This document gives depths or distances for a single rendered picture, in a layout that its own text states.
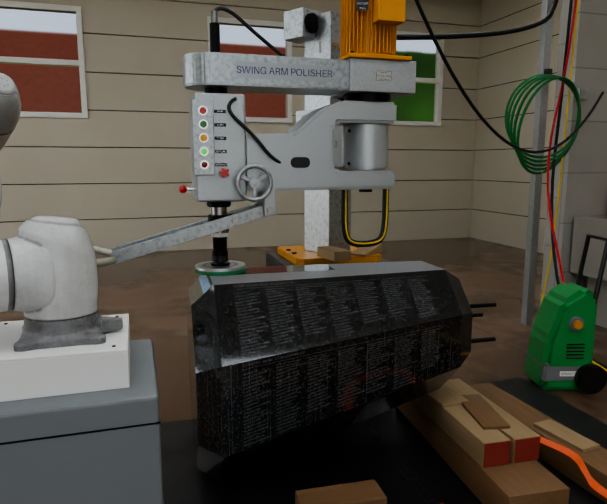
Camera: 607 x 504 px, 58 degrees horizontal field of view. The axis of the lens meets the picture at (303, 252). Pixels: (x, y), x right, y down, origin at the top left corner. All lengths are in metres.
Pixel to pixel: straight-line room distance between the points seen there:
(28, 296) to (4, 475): 0.35
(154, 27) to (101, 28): 0.69
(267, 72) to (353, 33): 0.42
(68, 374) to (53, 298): 0.16
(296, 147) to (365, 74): 0.41
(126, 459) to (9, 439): 0.23
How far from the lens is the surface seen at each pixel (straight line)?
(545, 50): 4.65
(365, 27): 2.46
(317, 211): 3.05
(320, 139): 2.32
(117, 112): 8.24
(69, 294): 1.28
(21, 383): 1.27
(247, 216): 2.29
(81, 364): 1.25
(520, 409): 2.88
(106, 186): 8.23
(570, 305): 3.37
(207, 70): 2.23
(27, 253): 1.26
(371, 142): 2.41
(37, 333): 1.31
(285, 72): 2.29
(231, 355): 1.96
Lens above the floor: 1.27
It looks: 9 degrees down
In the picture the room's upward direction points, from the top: straight up
